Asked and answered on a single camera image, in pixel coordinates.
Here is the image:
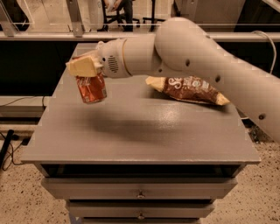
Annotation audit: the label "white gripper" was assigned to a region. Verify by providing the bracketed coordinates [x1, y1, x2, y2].
[66, 39, 130, 79]

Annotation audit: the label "red coke can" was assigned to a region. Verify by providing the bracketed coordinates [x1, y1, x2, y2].
[76, 73, 107, 103]

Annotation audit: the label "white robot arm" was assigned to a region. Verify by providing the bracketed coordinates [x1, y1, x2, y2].
[66, 17, 280, 143]

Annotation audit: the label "clear plastic water bottle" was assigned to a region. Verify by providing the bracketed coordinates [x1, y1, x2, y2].
[96, 41, 105, 49]

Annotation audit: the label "black office chair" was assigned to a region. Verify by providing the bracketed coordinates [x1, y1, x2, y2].
[101, 0, 165, 32]

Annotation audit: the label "seated person in background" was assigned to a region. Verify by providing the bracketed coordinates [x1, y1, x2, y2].
[102, 0, 133, 32]

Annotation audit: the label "metal railing with glass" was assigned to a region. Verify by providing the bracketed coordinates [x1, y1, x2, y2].
[0, 0, 280, 42]

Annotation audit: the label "brown chip bag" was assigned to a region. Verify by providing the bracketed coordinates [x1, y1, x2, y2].
[145, 76, 229, 106]

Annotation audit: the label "grey drawer cabinet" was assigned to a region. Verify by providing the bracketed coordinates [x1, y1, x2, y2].
[20, 42, 262, 224]

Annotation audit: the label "top drawer with knob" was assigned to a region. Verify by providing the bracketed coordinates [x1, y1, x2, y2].
[42, 178, 237, 200]

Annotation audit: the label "drawer with knob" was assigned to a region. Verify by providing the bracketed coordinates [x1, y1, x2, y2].
[66, 200, 214, 220]
[42, 178, 237, 200]

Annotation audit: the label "black cables on floor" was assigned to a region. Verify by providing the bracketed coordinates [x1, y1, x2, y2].
[0, 129, 30, 172]

